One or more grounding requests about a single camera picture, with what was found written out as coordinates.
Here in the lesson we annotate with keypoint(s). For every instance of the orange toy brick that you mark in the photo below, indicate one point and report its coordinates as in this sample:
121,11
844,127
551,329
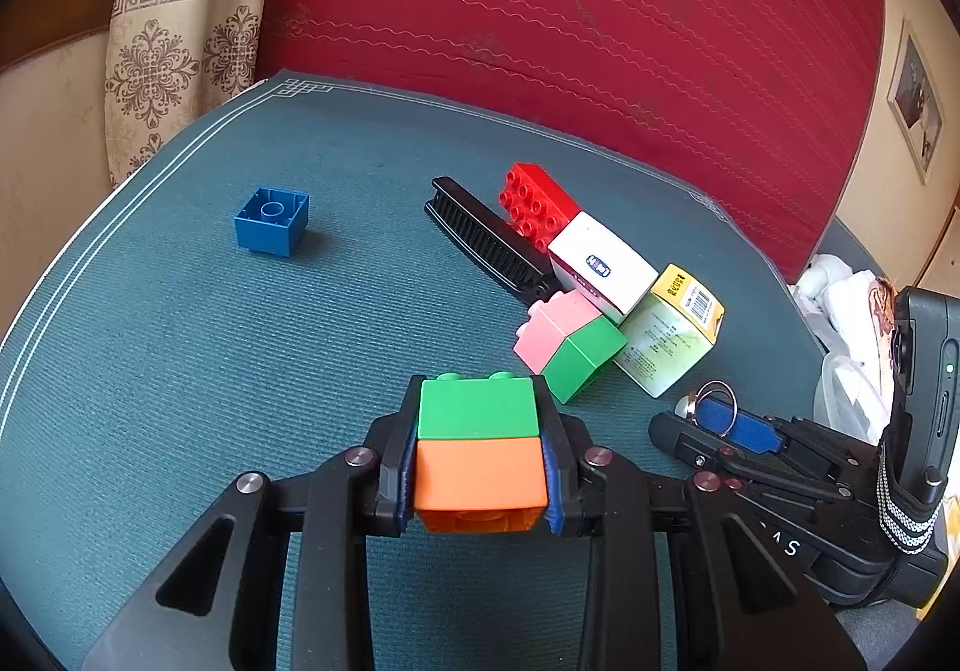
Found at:
480,476

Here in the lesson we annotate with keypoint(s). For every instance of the white cloth pile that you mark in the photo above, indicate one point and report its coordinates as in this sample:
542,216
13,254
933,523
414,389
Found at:
844,303

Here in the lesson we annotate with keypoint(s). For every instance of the green toy brick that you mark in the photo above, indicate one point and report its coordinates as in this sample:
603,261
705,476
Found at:
585,360
480,408

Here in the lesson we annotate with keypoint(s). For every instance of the yellow green carton box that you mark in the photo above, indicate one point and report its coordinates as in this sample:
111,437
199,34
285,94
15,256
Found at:
664,341

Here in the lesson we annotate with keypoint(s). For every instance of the black comb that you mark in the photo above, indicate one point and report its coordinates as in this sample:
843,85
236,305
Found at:
487,240

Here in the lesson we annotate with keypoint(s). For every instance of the pink toy brick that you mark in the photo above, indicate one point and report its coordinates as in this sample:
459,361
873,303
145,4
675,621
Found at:
551,333

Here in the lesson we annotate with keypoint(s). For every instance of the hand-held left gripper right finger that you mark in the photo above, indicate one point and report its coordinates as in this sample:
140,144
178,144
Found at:
553,491

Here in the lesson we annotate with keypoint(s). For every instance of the clear plastic container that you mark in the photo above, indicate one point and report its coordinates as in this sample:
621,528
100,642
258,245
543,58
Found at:
847,401

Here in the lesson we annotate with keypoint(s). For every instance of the red toy brick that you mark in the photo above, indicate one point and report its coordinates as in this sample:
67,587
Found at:
536,194

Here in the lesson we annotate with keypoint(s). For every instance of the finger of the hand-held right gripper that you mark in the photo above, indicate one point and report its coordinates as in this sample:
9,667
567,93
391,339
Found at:
675,442
817,438

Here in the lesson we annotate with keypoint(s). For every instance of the framed wall picture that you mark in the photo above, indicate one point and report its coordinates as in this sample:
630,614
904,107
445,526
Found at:
916,97

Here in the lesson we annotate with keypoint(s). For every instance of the white carton box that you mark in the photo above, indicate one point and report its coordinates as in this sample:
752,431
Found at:
600,262

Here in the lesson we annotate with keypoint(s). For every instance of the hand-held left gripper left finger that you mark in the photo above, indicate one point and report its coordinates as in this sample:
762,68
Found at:
408,491

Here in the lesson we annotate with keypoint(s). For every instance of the blue toy brick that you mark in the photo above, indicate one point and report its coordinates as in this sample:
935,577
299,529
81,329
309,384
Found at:
266,232

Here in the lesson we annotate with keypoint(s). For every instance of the beige patterned curtain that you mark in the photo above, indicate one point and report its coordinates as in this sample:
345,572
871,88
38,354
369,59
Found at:
180,41

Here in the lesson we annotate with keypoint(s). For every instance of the red quilted blanket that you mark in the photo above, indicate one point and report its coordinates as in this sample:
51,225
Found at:
600,26

